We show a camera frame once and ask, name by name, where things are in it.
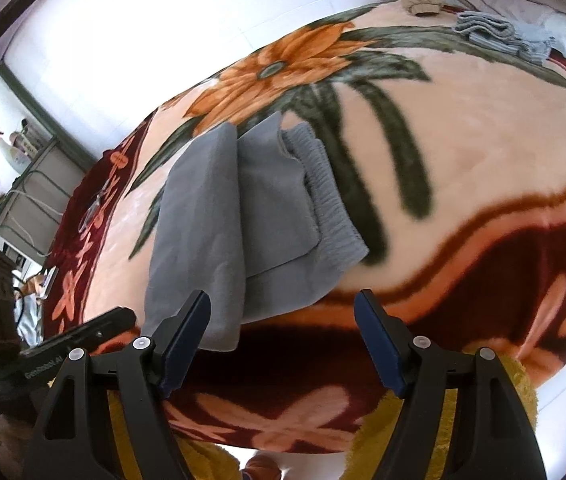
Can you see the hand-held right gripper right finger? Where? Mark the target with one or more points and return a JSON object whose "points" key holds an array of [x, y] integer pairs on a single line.
{"points": [[380, 345]]}

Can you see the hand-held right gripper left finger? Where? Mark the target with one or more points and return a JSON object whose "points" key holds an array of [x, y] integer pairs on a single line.
{"points": [[188, 340]]}

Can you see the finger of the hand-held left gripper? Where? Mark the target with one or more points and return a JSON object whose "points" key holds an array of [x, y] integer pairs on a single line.
{"points": [[108, 322]]}

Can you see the grey pants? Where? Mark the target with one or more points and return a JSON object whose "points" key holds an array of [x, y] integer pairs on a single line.
{"points": [[203, 220]]}

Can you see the white power strip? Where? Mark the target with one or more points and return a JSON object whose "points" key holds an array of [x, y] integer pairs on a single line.
{"points": [[48, 282]]}

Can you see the yellow fleece garment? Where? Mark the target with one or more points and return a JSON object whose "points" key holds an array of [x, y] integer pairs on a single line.
{"points": [[368, 450]]}

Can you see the white spray bottle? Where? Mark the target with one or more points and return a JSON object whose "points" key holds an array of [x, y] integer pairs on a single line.
{"points": [[10, 152]]}

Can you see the grey metal cabinet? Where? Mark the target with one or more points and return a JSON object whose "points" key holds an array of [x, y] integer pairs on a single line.
{"points": [[58, 165]]}

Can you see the floral plush blanket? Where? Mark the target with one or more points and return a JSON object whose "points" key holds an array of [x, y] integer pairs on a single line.
{"points": [[463, 160]]}

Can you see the folded grey clothes stack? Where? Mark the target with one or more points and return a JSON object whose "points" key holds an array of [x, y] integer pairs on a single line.
{"points": [[493, 27]]}

